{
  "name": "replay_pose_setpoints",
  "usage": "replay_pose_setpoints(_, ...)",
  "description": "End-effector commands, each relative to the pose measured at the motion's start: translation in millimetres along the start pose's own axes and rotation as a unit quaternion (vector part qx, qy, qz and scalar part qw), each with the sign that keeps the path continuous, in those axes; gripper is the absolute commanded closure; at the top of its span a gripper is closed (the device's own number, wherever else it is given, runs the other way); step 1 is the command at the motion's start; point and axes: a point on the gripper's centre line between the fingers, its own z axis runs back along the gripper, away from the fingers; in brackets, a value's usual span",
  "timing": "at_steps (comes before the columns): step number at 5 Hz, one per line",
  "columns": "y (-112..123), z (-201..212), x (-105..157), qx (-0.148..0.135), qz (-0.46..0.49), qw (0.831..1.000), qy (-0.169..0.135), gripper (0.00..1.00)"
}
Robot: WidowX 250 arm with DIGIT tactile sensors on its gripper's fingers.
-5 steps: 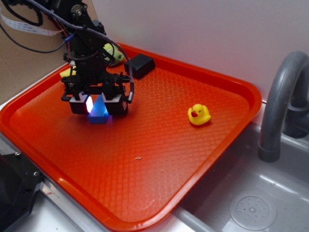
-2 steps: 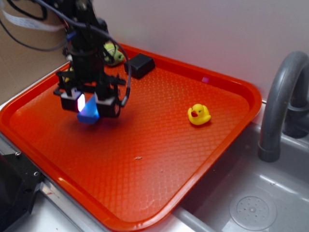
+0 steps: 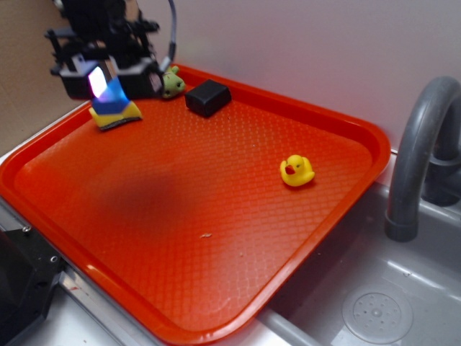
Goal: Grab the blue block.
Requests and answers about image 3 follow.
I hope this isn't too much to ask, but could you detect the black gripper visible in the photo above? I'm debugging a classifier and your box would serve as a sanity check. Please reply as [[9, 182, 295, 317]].
[[45, 1, 164, 100]]

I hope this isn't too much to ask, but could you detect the grey toy faucet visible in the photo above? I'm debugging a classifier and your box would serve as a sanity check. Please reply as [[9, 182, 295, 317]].
[[385, 76, 460, 242]]

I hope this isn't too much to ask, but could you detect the blue rectangular block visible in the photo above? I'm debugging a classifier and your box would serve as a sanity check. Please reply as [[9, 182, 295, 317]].
[[88, 66, 129, 115]]

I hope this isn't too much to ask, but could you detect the black rectangular block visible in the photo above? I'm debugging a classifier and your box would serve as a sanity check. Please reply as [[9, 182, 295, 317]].
[[184, 79, 232, 117]]

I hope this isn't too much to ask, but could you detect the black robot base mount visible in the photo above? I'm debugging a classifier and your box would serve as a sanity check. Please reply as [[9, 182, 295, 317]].
[[1, 226, 64, 345]]

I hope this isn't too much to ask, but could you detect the yellow rubber duck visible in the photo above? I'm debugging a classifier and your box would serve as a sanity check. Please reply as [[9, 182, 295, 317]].
[[279, 154, 315, 187]]

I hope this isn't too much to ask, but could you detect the round grey sink drain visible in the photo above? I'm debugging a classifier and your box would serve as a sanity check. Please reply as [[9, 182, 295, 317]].
[[341, 285, 413, 345]]

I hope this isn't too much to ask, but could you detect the grey toy sink basin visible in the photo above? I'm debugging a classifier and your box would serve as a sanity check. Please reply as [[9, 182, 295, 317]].
[[0, 143, 461, 346]]

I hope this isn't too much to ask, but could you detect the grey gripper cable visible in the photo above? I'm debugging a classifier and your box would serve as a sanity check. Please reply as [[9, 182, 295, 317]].
[[156, 0, 179, 76]]

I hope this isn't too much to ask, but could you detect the red plastic tray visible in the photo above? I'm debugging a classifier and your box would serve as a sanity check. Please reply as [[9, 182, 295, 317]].
[[1, 80, 390, 345]]

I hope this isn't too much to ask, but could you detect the green plush frog toy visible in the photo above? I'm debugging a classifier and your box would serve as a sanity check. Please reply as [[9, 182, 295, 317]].
[[162, 66, 186, 99]]

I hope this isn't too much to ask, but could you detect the brown cardboard panel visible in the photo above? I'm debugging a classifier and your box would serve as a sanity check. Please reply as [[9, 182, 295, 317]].
[[1, 1, 82, 155]]

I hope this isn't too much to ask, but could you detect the yellow sponge with dark pad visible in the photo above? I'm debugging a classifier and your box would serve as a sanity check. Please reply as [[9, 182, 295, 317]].
[[89, 101, 143, 131]]

